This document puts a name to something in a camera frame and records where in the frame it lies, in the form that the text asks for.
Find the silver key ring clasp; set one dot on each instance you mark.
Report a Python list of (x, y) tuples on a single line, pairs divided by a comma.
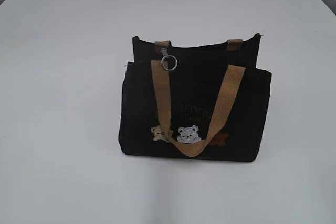
[(166, 58)]

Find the black canvas tote bag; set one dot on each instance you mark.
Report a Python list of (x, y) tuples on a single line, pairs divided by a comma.
[(213, 106)]

